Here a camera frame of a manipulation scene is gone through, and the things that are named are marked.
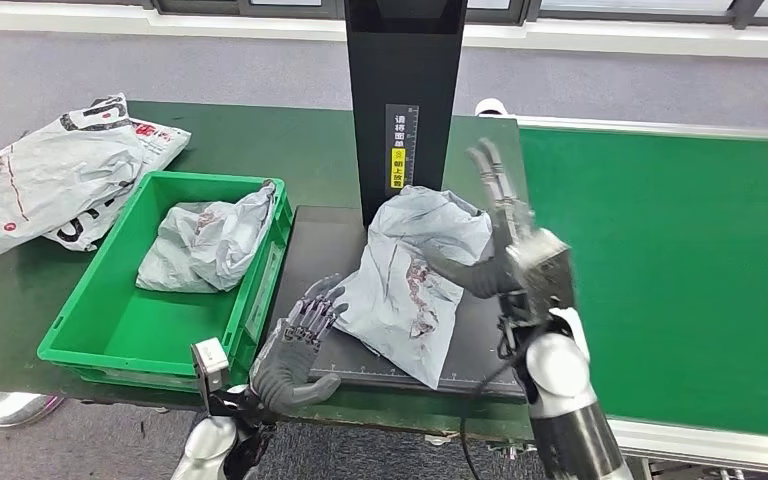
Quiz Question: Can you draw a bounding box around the grey parcel bag red smear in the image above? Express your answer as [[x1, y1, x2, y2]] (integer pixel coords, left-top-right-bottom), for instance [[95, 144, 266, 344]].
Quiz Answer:
[[330, 185, 495, 391]]

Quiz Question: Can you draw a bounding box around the white bag red label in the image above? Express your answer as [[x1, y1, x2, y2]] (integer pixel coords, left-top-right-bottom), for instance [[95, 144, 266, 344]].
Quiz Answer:
[[42, 119, 192, 253]]

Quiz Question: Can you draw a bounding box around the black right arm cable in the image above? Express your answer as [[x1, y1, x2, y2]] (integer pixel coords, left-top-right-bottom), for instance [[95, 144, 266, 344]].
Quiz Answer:
[[458, 317, 524, 480]]

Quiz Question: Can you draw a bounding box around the green conveyor belt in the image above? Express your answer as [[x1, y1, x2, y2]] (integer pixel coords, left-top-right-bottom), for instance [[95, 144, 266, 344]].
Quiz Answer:
[[517, 125, 768, 439]]

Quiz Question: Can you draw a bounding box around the yellow black scanner label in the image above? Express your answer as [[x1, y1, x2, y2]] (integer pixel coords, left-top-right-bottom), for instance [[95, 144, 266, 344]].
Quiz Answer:
[[385, 103, 420, 197]]

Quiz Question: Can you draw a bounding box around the chrome round base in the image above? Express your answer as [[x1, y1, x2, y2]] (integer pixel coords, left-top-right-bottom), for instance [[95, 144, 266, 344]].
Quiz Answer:
[[0, 389, 66, 429]]

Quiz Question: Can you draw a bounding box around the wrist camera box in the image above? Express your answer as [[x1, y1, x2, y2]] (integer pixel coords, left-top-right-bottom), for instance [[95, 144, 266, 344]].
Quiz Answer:
[[509, 228, 577, 313], [189, 337, 232, 412]]

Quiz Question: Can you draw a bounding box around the green plastic crate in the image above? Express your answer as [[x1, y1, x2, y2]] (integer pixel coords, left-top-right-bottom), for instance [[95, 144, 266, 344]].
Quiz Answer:
[[36, 170, 294, 393]]

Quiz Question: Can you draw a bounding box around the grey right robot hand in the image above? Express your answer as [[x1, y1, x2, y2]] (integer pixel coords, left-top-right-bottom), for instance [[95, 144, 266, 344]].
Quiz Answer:
[[423, 137, 538, 301]]

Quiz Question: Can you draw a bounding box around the dark green table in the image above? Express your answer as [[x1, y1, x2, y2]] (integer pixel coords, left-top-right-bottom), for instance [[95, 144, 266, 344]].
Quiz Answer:
[[0, 100, 538, 442]]

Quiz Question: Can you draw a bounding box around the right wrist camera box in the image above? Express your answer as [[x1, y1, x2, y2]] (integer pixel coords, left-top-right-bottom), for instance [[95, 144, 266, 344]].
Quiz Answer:
[[509, 228, 577, 313]]

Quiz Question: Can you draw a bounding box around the black inbound scanner machine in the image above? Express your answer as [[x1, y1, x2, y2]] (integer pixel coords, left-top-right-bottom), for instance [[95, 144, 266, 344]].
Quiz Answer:
[[267, 0, 531, 399]]

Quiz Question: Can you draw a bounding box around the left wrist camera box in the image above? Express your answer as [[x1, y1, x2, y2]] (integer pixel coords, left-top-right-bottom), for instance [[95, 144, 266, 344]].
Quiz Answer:
[[189, 337, 232, 412]]

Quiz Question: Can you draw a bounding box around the crumpled white bag black print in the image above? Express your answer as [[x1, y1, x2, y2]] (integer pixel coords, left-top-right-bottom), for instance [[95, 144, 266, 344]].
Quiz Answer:
[[0, 93, 145, 264]]

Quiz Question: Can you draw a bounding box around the plain grey parcel bag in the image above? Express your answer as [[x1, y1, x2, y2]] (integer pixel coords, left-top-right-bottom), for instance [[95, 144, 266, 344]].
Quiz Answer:
[[135, 180, 278, 294]]

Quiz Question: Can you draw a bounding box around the white round roller cap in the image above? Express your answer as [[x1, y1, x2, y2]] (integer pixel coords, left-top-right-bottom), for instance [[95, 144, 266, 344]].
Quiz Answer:
[[475, 97, 510, 119]]

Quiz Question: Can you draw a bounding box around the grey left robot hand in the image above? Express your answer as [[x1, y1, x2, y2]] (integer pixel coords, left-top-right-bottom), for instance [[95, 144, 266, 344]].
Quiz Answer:
[[249, 274, 350, 415]]

